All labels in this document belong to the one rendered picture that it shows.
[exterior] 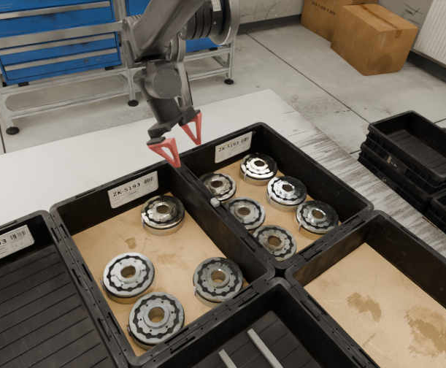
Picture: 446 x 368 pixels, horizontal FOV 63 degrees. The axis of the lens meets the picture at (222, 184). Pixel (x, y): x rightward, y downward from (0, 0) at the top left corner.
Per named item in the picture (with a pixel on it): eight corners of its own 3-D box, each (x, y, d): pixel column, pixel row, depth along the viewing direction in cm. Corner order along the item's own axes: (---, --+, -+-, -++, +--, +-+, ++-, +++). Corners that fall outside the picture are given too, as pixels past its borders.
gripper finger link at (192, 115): (214, 138, 88) (198, 102, 84) (200, 153, 83) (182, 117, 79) (193, 142, 92) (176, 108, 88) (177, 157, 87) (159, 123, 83)
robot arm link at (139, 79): (152, 63, 79) (128, 74, 77) (162, 61, 73) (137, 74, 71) (166, 92, 82) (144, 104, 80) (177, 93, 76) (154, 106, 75)
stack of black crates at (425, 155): (339, 193, 197) (367, 123, 166) (379, 177, 209) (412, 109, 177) (397, 247, 173) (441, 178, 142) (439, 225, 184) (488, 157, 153)
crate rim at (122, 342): (49, 214, 79) (46, 206, 77) (170, 163, 92) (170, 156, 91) (134, 377, 56) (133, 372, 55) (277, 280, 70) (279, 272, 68)
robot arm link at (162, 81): (161, 35, 77) (121, 40, 74) (181, 28, 68) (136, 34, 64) (172, 93, 82) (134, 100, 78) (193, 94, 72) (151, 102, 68)
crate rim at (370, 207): (170, 163, 92) (170, 156, 91) (260, 127, 106) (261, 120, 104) (277, 279, 70) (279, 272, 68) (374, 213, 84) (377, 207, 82)
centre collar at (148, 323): (139, 311, 69) (139, 309, 68) (163, 299, 71) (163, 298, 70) (149, 334, 66) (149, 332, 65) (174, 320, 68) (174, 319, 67)
